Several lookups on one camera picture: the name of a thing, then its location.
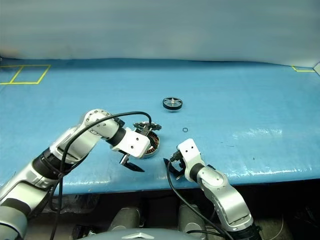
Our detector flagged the silver motor housing copper windings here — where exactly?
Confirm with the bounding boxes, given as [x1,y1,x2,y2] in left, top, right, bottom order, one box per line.
[138,131,161,160]

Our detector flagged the black spoked rotor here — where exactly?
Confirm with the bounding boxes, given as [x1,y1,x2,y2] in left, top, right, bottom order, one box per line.
[162,96,183,111]

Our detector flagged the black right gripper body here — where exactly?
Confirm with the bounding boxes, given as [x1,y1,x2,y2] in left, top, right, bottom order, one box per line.
[168,149,187,177]

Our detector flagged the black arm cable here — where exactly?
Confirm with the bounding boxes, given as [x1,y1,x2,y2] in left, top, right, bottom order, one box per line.
[166,158,235,240]
[48,111,153,240]

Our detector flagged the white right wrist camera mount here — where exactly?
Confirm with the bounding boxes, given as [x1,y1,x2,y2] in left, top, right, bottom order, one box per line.
[176,138,202,171]

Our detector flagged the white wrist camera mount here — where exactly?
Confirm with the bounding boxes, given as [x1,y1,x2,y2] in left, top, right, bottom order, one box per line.
[176,138,202,171]
[109,127,151,160]

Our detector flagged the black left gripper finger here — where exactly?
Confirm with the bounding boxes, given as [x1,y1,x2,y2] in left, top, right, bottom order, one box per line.
[140,122,154,137]
[124,160,146,174]

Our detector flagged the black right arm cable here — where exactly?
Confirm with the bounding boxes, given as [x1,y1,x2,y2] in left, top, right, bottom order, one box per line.
[166,158,235,240]

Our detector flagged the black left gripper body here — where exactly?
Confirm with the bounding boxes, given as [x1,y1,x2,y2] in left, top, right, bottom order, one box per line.
[119,149,131,166]

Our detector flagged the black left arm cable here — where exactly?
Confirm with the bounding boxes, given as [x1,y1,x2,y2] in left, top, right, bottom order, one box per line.
[48,111,153,240]

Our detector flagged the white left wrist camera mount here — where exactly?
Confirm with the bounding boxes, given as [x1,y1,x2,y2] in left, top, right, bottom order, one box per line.
[109,127,151,160]

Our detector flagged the grey robot torso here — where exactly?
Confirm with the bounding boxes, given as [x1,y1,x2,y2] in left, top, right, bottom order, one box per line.
[82,226,201,240]

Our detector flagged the grey rounded shape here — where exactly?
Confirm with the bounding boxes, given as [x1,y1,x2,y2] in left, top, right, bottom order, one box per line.
[178,204,209,238]
[109,206,141,231]

